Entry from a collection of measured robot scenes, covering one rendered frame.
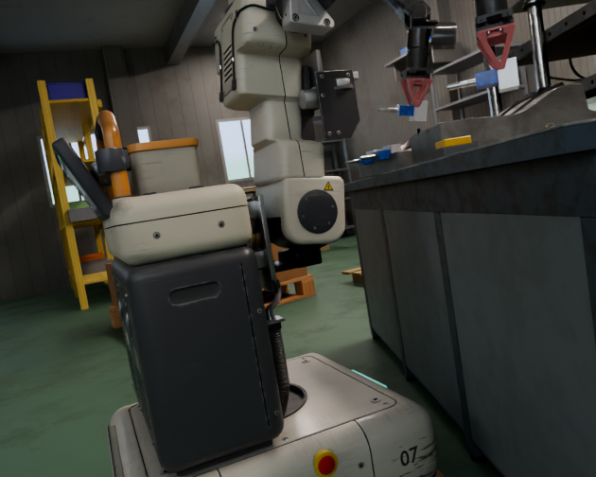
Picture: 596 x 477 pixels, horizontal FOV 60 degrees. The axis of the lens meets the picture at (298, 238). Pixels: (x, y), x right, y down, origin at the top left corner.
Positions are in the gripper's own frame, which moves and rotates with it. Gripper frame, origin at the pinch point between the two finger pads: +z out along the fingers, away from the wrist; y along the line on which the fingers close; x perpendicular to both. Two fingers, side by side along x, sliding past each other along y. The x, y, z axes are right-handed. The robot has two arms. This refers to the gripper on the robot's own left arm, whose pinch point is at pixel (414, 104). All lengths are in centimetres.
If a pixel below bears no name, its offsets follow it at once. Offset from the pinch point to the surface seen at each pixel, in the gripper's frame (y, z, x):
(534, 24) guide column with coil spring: 77, -37, -68
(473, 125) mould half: -18.4, 5.8, -10.1
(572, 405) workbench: -72, 51, -10
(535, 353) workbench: -62, 46, -8
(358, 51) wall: 730, -124, -92
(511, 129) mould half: -18.3, 6.6, -19.7
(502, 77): -46.3, -2.6, -4.6
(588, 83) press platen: 49, -11, -78
